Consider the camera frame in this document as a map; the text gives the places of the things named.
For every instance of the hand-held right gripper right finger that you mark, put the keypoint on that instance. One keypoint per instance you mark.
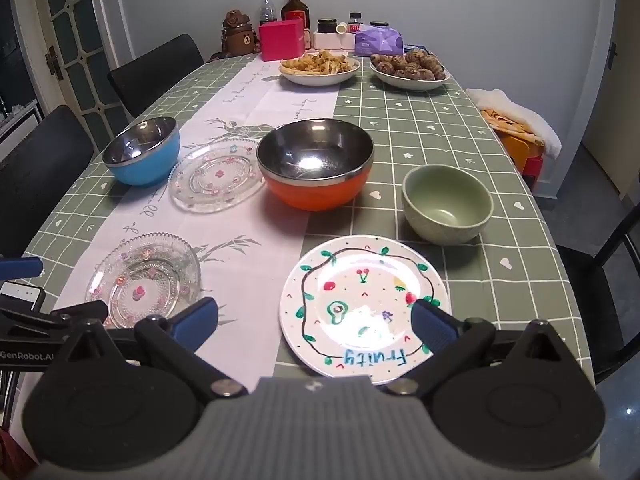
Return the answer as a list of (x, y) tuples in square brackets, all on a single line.
[(434, 326)]

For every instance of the small black cap bottle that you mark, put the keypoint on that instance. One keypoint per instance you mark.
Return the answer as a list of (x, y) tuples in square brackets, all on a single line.
[(355, 22)]

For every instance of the purple tissue pack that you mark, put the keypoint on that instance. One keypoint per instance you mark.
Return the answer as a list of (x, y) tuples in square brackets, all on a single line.
[(379, 42)]

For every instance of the white box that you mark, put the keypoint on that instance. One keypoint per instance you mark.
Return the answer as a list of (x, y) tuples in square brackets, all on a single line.
[(327, 41)]

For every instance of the glass pane door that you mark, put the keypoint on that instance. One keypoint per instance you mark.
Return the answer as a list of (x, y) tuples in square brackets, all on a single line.
[(75, 35)]

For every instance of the white tablet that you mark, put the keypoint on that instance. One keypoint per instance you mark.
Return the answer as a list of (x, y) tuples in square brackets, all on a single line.
[(20, 300)]

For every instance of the white cloth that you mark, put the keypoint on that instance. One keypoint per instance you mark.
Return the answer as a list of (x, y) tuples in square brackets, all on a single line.
[(547, 132)]

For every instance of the green checked tablecloth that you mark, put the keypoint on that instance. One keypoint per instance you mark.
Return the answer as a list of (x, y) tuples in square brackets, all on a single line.
[(450, 125)]

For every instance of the orange patterned cloth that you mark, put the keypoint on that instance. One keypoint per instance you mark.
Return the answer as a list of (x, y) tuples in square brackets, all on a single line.
[(510, 122)]

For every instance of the white table runner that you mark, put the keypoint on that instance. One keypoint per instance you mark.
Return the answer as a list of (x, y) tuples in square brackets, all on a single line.
[(240, 270)]

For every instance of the dark glass jar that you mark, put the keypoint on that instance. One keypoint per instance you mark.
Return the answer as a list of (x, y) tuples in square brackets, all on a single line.
[(326, 26)]

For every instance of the black lid jar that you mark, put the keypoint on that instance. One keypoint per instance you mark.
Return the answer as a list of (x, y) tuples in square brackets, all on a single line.
[(380, 25)]

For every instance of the orange steel bowl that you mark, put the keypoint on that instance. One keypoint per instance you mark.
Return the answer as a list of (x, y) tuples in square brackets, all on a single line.
[(315, 190)]

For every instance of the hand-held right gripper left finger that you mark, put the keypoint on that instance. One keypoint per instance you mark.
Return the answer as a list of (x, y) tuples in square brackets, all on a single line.
[(196, 321)]

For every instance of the white plate of fries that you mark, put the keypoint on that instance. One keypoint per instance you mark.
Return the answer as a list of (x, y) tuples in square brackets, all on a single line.
[(320, 67)]

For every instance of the small white cup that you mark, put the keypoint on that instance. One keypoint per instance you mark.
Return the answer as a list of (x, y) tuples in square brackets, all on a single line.
[(342, 28)]

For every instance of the orange plastic stool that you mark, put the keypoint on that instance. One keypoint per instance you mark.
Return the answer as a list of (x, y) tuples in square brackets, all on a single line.
[(517, 150)]

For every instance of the green ceramic bowl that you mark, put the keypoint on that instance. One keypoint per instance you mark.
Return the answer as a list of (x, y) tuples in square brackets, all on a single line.
[(445, 210)]

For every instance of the brown liquor bottle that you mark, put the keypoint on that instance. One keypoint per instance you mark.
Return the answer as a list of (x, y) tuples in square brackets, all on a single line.
[(295, 10)]

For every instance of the clear plastic water bottle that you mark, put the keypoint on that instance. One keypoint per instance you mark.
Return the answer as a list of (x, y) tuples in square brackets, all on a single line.
[(267, 10)]

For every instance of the white cabinet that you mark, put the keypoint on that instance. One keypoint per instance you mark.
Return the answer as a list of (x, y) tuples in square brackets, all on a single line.
[(17, 117)]

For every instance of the pink box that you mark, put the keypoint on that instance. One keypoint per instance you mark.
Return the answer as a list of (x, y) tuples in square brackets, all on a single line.
[(281, 40)]

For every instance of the white plate of taro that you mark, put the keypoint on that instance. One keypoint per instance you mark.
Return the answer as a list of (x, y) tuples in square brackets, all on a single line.
[(410, 72)]

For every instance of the white fruit print plate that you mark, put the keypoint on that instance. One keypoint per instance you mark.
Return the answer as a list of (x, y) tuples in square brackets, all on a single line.
[(360, 290)]

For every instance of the clear glass flower plate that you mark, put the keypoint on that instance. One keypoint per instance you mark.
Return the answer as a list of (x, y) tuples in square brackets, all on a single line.
[(217, 177), (140, 280)]

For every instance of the black chair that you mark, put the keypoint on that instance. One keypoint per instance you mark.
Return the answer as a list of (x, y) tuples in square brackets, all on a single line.
[(600, 280), (42, 170), (155, 72)]

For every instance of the plain cream door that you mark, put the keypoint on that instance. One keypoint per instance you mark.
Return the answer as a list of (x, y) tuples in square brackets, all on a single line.
[(617, 110)]

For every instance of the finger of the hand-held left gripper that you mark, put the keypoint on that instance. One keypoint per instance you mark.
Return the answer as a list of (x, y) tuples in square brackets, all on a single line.
[(20, 268), (80, 314)]

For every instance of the blue steel bowl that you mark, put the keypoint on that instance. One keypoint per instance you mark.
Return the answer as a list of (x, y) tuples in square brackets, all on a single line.
[(145, 167)]

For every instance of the brown bear water bottle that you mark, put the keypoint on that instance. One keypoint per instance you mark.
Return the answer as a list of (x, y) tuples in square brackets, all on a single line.
[(240, 35)]

